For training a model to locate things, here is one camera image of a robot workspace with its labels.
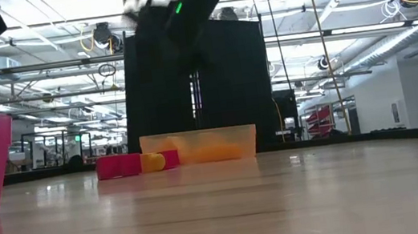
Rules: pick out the black folding partition screen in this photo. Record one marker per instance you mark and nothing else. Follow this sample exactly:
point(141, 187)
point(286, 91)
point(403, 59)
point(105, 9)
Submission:
point(237, 89)

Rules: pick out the orange translucent plastic bin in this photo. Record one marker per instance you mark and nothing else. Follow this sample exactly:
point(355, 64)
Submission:
point(196, 141)

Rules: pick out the red storage rack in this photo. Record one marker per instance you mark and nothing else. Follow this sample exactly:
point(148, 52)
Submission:
point(320, 118)

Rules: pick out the dark background cabinet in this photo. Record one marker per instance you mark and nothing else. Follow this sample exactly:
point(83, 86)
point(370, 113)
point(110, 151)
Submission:
point(287, 110)

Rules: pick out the red toy block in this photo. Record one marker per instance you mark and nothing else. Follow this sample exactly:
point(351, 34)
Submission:
point(116, 166)
point(172, 159)

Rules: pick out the silver ventilation duct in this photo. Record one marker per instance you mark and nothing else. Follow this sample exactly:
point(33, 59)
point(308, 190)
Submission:
point(397, 43)

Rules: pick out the grey wall box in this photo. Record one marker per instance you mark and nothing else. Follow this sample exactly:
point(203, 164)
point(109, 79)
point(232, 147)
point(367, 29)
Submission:
point(395, 112)

